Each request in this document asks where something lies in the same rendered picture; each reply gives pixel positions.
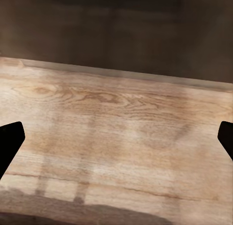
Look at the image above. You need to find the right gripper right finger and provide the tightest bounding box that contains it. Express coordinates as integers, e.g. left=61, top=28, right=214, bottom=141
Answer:
left=217, top=121, right=233, bottom=160

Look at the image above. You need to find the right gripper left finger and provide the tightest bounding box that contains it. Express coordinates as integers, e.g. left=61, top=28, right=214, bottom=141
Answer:
left=0, top=121, right=25, bottom=179

